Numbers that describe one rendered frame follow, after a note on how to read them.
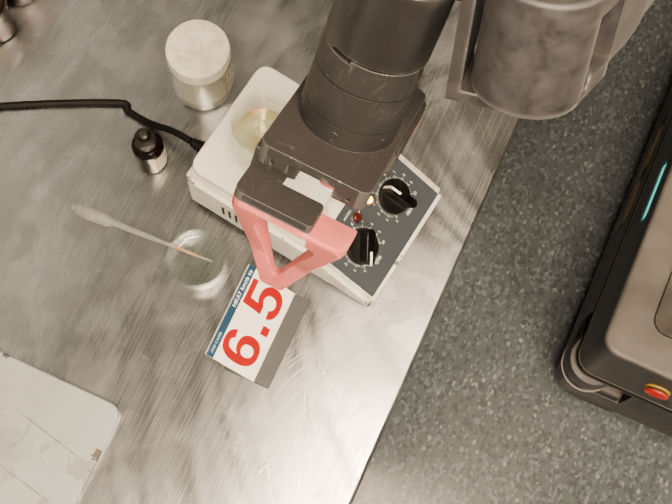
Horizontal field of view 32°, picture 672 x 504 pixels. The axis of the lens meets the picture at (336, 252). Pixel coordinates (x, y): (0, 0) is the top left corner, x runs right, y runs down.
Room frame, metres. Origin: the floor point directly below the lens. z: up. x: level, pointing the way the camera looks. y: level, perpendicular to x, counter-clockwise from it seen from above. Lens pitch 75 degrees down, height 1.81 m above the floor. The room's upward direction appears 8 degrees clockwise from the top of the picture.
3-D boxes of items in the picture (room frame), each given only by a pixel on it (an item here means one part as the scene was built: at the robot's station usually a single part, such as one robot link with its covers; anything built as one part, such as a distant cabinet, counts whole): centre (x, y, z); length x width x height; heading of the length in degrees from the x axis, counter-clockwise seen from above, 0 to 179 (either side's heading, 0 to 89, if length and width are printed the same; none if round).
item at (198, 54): (0.44, 0.15, 0.79); 0.06 x 0.06 x 0.08
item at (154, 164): (0.36, 0.19, 0.79); 0.03 x 0.03 x 0.07
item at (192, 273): (0.26, 0.13, 0.76); 0.06 x 0.06 x 0.02
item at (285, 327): (0.21, 0.06, 0.77); 0.09 x 0.06 x 0.04; 164
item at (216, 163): (0.36, 0.06, 0.83); 0.12 x 0.12 x 0.01; 66
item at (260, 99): (0.35, 0.07, 0.87); 0.06 x 0.05 x 0.08; 53
